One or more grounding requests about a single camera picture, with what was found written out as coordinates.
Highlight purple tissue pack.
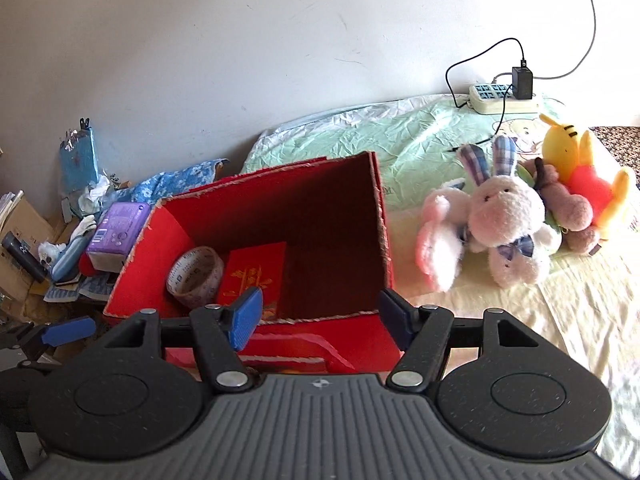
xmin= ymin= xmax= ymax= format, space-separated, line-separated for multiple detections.
xmin=86 ymin=202 xmax=152 ymax=272

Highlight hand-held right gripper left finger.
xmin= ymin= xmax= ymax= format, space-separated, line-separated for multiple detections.
xmin=102 ymin=287 xmax=264 ymax=394

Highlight blue foil bag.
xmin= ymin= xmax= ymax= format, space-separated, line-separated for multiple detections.
xmin=59 ymin=118 xmax=102 ymax=197

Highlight red envelope with gold print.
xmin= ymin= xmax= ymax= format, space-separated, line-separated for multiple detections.
xmin=216 ymin=241 xmax=287 ymax=322

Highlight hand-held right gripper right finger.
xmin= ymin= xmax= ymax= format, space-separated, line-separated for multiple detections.
xmin=377 ymin=289 xmax=543 ymax=392

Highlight white power strip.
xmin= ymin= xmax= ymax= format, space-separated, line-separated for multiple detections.
xmin=468 ymin=81 xmax=542 ymax=115

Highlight pink and white plush toy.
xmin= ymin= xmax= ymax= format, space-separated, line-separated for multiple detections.
xmin=415 ymin=177 xmax=474 ymax=294

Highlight black rectangular device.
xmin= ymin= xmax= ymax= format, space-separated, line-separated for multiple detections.
xmin=1 ymin=231 xmax=49 ymax=284

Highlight crumpled white plastic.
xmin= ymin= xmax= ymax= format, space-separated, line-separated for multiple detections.
xmin=76 ymin=174 xmax=117 ymax=217

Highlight dark patterned cloth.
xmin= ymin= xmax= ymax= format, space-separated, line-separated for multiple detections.
xmin=590 ymin=125 xmax=640 ymax=177

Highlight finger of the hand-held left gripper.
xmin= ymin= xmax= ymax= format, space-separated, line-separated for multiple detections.
xmin=0 ymin=316 xmax=97 ymax=372

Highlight brown plush toy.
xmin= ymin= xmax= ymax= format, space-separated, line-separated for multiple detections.
xmin=520 ymin=157 xmax=602 ymax=256

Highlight red cardboard box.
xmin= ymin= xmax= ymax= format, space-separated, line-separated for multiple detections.
xmin=102 ymin=151 xmax=404 ymax=376

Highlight yellow bear plush red shirt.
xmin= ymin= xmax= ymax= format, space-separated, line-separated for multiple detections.
xmin=539 ymin=112 xmax=637 ymax=241

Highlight clear tape roll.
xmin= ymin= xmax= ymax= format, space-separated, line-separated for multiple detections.
xmin=166 ymin=246 xmax=225 ymax=311

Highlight green printed bed sheet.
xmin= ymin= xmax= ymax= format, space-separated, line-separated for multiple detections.
xmin=240 ymin=92 xmax=568 ymax=212

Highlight black power adapter with cable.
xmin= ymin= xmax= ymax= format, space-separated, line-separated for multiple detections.
xmin=445 ymin=37 xmax=527 ymax=154

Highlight grey cable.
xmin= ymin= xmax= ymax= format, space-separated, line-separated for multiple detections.
xmin=490 ymin=0 xmax=599 ymax=86

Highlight blue floral cloth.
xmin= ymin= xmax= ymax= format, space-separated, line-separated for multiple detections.
xmin=107 ymin=159 xmax=229 ymax=211

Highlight brown cardboard box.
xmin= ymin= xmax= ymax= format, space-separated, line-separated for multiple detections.
xmin=0 ymin=191 xmax=68 ymax=322

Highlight pale yellow blanket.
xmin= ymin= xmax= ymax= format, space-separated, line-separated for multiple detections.
xmin=385 ymin=160 xmax=640 ymax=476

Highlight white rabbit plush plaid ears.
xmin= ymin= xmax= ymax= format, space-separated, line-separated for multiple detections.
xmin=457 ymin=135 xmax=564 ymax=289

